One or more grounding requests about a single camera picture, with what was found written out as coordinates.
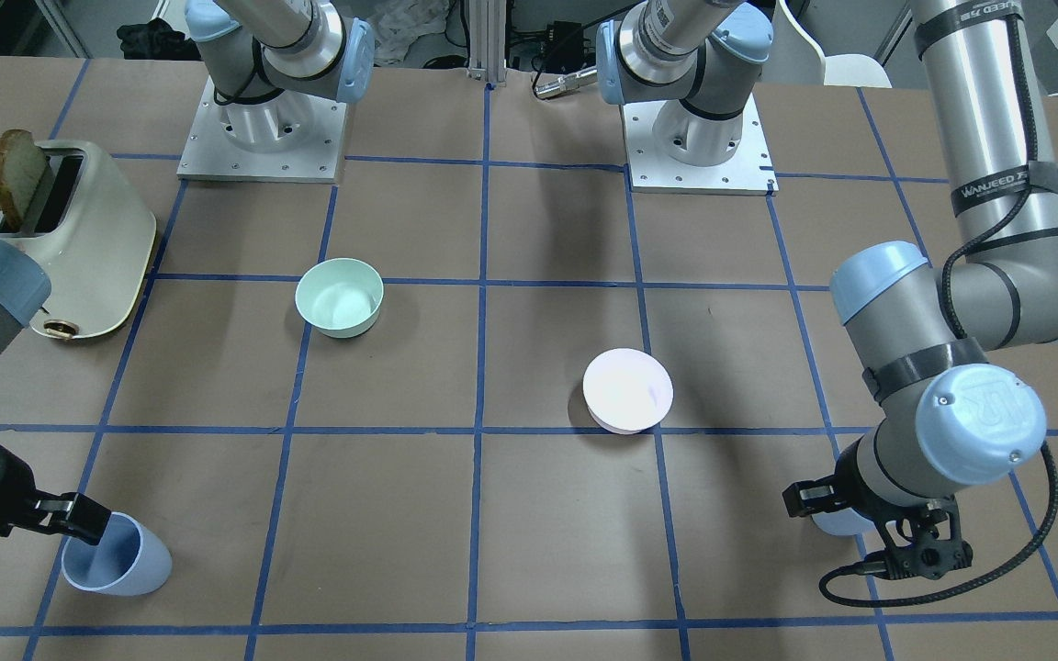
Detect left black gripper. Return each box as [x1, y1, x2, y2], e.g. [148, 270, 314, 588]
[782, 444, 974, 580]

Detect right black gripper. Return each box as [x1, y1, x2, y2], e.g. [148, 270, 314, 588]
[0, 459, 113, 545]

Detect blue cup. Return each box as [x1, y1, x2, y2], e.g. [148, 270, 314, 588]
[60, 511, 174, 596]
[810, 508, 876, 537]

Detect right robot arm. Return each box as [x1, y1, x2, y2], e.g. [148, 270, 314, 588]
[0, 1, 377, 596]

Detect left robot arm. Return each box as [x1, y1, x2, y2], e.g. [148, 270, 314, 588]
[782, 1, 1058, 594]

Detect pink bowl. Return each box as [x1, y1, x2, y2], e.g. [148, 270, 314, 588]
[582, 348, 673, 435]

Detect cream toaster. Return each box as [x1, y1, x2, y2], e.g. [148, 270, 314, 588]
[0, 140, 158, 342]

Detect mint green bowl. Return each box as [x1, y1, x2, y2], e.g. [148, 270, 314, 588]
[294, 258, 385, 339]

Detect toast slice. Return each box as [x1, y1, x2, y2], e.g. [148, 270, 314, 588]
[0, 129, 48, 233]

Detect white chair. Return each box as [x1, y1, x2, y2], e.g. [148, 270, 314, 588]
[761, 1, 893, 88]

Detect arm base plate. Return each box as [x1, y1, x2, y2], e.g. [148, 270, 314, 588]
[621, 95, 780, 196]
[176, 81, 350, 185]

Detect aluminium frame post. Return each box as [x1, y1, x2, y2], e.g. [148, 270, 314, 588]
[466, 1, 511, 89]

